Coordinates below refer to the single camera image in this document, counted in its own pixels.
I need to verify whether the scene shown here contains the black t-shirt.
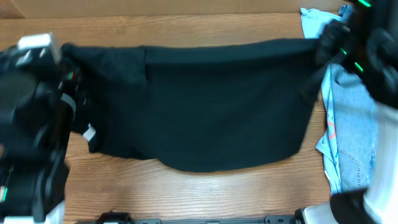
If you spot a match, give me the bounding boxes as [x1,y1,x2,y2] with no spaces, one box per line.
[62,39,320,172]

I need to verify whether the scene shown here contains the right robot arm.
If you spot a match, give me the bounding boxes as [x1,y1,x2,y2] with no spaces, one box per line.
[294,0,397,223]

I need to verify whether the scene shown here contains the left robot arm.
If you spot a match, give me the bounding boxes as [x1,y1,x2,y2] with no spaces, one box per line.
[1,46,81,223]

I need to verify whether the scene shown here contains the light blue t-shirt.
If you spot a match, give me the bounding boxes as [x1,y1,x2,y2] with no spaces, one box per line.
[300,7,342,195]

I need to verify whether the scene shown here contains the blue denim jeans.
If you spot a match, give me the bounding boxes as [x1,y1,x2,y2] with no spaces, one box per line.
[330,64,378,193]

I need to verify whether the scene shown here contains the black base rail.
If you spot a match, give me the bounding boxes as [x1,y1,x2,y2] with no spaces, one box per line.
[74,211,299,224]

